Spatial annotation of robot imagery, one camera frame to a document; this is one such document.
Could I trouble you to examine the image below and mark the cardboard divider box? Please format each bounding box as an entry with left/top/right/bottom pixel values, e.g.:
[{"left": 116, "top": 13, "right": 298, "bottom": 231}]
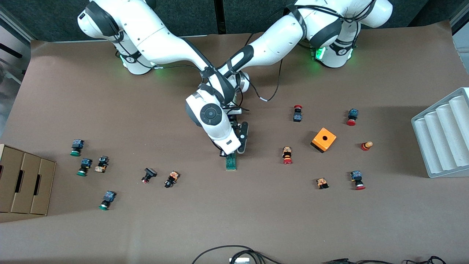
[{"left": 0, "top": 144, "right": 56, "bottom": 217}]

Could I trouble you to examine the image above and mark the brown table mat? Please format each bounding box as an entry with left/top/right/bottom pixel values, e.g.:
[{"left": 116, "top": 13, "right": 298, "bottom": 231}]
[{"left": 0, "top": 20, "right": 469, "bottom": 264}]

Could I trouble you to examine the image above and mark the black looped cable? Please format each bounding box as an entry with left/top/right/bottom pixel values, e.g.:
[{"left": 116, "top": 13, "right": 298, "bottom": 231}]
[{"left": 192, "top": 245, "right": 284, "bottom": 264}]

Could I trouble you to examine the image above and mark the green push button blue block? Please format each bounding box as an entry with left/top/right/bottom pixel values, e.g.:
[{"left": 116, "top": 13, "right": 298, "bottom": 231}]
[
  {"left": 98, "top": 190, "right": 117, "bottom": 211},
  {"left": 76, "top": 158, "right": 93, "bottom": 177},
  {"left": 70, "top": 139, "right": 85, "bottom": 157}
]

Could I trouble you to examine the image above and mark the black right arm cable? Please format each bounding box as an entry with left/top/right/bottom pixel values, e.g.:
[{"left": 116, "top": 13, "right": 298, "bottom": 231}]
[{"left": 147, "top": 63, "right": 206, "bottom": 73}]

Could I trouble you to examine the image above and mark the grey ridged tray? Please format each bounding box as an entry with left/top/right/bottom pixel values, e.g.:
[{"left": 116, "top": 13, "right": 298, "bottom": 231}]
[{"left": 411, "top": 87, "right": 469, "bottom": 179}]

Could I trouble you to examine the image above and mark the orange button enclosure box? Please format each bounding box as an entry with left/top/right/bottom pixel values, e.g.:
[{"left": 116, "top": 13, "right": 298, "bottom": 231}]
[{"left": 310, "top": 127, "right": 337, "bottom": 154}]

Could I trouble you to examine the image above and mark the black square button red base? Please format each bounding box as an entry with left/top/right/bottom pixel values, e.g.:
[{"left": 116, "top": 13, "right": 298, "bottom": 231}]
[{"left": 141, "top": 167, "right": 158, "bottom": 184}]

